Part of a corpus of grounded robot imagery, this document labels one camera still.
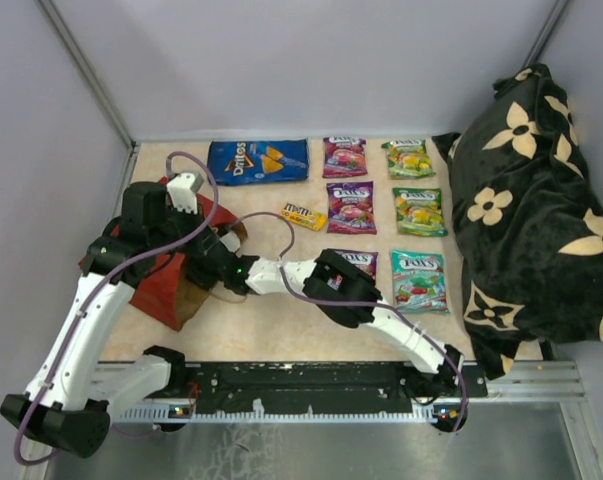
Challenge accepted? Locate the red paper bag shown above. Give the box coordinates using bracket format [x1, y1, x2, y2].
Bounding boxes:
[79, 177, 248, 331]

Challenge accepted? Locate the blue snack packet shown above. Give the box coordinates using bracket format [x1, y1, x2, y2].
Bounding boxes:
[207, 139, 309, 187]

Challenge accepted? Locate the yellow chocolate candy packet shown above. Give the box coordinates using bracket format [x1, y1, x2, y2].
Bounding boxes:
[280, 203, 327, 232]

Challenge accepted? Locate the purple berries candy packet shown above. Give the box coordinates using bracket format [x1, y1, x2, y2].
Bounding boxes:
[322, 136, 367, 179]
[334, 249, 378, 281]
[326, 181, 377, 235]

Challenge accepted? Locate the teal candy packet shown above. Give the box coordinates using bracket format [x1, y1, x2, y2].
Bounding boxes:
[390, 250, 449, 314]

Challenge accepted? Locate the green snack packet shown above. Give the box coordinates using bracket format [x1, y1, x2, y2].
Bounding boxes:
[381, 139, 436, 180]

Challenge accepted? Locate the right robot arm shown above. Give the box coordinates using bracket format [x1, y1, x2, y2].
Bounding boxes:
[185, 233, 465, 391]

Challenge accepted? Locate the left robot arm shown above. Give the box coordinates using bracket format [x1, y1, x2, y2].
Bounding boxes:
[0, 173, 212, 467]

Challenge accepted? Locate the black floral blanket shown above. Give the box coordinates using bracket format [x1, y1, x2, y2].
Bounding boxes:
[433, 63, 603, 379]

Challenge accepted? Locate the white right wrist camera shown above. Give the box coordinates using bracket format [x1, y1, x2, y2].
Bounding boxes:
[220, 230, 241, 253]

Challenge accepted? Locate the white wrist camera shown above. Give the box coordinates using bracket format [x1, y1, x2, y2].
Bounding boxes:
[166, 172, 204, 214]
[220, 230, 241, 253]

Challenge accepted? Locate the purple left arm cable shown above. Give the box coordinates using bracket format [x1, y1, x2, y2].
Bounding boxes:
[13, 151, 220, 466]

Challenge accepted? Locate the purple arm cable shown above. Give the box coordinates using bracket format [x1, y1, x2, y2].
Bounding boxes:
[13, 151, 220, 466]
[220, 210, 470, 434]

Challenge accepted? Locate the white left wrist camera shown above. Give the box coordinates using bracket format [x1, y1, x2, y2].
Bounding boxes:
[166, 172, 204, 214]

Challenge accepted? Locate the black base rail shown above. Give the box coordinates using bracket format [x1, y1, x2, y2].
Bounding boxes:
[130, 359, 487, 416]

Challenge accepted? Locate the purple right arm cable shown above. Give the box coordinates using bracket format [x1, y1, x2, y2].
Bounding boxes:
[220, 210, 470, 434]

